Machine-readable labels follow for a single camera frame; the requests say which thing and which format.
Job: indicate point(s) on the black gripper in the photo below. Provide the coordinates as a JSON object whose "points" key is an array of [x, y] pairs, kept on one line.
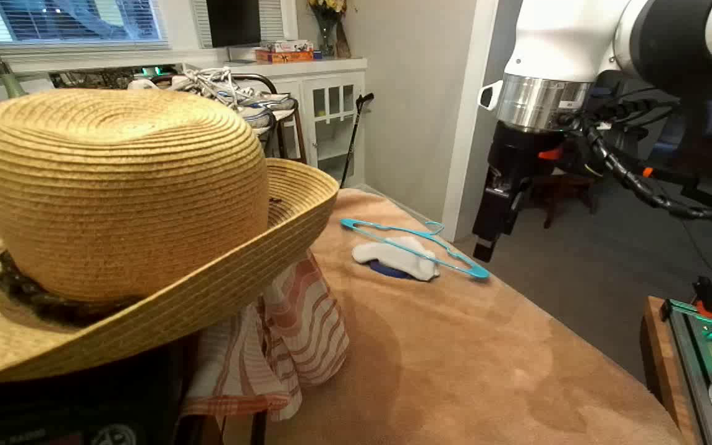
{"points": [[512, 165]]}

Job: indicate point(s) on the orange white striped tea towel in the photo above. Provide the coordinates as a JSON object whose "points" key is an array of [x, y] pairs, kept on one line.
{"points": [[298, 331]]}

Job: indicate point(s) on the woven straw hat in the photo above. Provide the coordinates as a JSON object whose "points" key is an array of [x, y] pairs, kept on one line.
{"points": [[124, 182]]}

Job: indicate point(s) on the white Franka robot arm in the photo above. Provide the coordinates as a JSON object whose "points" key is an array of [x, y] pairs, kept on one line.
{"points": [[569, 41]]}

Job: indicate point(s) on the black metal shoe rack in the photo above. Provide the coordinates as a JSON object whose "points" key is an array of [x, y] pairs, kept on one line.
{"points": [[285, 132]]}

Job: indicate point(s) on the teal clothes hanger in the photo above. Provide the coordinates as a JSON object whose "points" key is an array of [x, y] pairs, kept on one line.
{"points": [[456, 259]]}

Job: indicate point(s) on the white and blue cloth item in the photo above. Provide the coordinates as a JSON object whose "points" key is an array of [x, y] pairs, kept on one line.
{"points": [[396, 256]]}

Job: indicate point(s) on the black walking cane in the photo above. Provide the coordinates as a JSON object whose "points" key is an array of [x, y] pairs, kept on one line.
{"points": [[356, 132]]}

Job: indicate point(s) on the white glass door cabinet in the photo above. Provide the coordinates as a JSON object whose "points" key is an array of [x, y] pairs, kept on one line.
{"points": [[335, 115]]}

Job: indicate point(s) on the vase with yellow flowers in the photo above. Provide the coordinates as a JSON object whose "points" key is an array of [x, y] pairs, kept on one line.
{"points": [[327, 25]]}

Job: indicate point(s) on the orange box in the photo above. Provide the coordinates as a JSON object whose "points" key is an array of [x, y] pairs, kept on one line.
{"points": [[285, 54]]}

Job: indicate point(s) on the white sneaker with laces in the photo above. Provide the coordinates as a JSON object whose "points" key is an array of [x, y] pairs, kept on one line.
{"points": [[249, 101]]}

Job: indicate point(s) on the black portable radio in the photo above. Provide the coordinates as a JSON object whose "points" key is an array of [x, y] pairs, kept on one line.
{"points": [[68, 408]]}

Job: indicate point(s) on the white framed window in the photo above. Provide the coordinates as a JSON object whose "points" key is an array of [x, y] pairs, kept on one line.
{"points": [[68, 18]]}

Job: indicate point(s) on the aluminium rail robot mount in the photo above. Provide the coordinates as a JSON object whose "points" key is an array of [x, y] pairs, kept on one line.
{"points": [[711, 363]]}

